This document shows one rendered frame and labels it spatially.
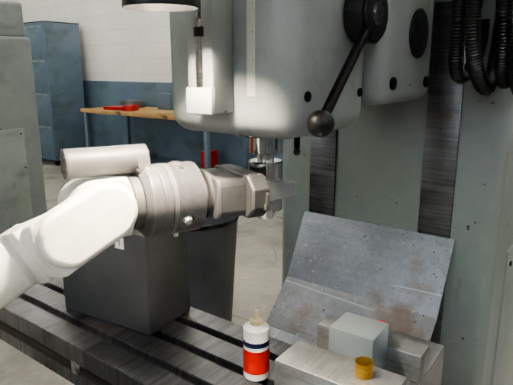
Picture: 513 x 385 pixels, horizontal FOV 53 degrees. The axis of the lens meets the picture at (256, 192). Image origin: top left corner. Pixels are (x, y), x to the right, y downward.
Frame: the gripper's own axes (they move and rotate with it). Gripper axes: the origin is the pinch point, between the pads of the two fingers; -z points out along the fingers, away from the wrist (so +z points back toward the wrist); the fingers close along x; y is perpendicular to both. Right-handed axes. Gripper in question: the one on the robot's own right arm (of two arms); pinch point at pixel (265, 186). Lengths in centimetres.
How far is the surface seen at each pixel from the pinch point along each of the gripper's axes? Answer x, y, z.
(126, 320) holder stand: 26.7, 28.9, 12.6
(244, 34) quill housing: -6.7, -19.4, 7.3
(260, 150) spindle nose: -1.6, -5.3, 1.8
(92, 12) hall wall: 724, -94, -164
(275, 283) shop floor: 205, 121, -140
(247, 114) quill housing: -7.0, -10.5, 7.0
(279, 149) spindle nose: -2.3, -5.4, -0.6
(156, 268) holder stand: 23.1, 18.6, 7.7
